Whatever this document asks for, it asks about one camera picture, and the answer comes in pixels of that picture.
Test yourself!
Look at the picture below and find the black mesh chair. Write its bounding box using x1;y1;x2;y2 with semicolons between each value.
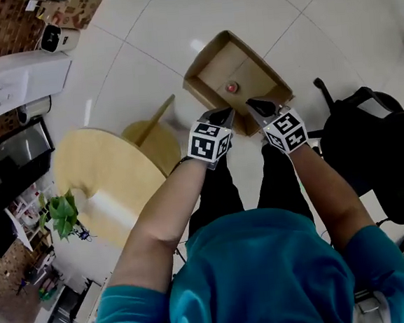
302;69;404;235

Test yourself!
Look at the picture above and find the white water dispenser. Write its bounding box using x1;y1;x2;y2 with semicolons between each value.
0;47;78;123

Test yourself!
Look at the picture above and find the round wooden table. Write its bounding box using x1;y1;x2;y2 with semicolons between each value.
47;93;189;255

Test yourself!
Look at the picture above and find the black wrist strap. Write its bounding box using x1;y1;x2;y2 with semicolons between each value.
173;155;197;172

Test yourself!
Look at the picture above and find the steel trash can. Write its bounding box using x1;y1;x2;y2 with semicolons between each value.
15;95;55;125

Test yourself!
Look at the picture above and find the black glass-door fridge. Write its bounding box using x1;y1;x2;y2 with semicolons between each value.
0;116;60;200

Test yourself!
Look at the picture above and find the person in teal shirt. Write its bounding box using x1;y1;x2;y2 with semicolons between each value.
83;195;404;323

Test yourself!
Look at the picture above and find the small red-capped bottle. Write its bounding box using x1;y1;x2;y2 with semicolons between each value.
223;78;242;96

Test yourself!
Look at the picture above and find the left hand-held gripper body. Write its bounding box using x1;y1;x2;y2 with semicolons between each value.
183;115;238;173

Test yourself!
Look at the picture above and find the green potted plant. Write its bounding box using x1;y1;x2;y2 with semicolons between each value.
35;186;90;245

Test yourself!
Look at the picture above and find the person's right leg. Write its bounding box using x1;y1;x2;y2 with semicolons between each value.
251;140;316;229

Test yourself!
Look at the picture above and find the person's left forearm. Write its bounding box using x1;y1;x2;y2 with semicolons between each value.
98;153;235;300

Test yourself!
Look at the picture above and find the person's leg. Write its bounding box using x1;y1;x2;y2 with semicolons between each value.
251;140;316;229
180;150;247;237

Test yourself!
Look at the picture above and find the grey shoulder strap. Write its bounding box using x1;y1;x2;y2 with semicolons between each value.
353;287;393;323

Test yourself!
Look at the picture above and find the brown cardboard box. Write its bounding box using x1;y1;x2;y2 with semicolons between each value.
179;25;298;144

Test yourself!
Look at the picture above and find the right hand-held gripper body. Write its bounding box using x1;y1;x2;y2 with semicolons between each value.
257;104;310;158

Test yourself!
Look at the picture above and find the person's right forearm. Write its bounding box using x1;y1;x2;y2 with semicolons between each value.
288;137;378;259

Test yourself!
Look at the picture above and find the red patterned cardboard box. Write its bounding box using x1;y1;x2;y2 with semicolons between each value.
39;0;112;34

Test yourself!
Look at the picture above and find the person's left leg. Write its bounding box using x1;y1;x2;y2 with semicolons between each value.
180;150;247;237

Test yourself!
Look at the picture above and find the white bin with black lid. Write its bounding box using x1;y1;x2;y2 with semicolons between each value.
37;22;83;55

